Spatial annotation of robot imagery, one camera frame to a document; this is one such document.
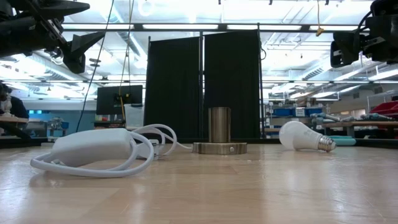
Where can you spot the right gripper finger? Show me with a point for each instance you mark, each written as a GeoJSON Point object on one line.
{"type": "Point", "coordinates": [343, 49]}

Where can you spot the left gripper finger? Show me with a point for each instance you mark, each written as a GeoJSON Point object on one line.
{"type": "Point", "coordinates": [59, 7]}
{"type": "Point", "coordinates": [76, 53]}

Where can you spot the white lightbulb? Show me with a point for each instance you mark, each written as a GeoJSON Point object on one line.
{"type": "Point", "coordinates": [298, 135]}

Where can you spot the brass lamp socket base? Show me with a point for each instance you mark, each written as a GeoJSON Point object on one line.
{"type": "Point", "coordinates": [219, 124]}

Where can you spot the yellow hanging tag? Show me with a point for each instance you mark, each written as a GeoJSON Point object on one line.
{"type": "Point", "coordinates": [319, 30]}

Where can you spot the black monitor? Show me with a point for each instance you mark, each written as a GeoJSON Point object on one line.
{"type": "Point", "coordinates": [109, 99]}

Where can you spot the blue storage bin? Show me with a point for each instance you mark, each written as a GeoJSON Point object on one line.
{"type": "Point", "coordinates": [283, 112]}
{"type": "Point", "coordinates": [314, 111]}

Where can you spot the red storage bin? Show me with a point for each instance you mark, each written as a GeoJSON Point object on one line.
{"type": "Point", "coordinates": [385, 109]}

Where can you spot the wooden workbench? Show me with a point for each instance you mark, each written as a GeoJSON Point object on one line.
{"type": "Point", "coordinates": [360, 124]}

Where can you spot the person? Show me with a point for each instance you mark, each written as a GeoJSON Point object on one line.
{"type": "Point", "coordinates": [17, 109]}

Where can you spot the clear plastic container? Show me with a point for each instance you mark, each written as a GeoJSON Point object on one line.
{"type": "Point", "coordinates": [134, 115]}

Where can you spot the teal tray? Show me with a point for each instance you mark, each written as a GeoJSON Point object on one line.
{"type": "Point", "coordinates": [345, 141]}

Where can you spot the black aluminium table frame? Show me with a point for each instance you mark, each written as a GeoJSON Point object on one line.
{"type": "Point", "coordinates": [18, 142]}

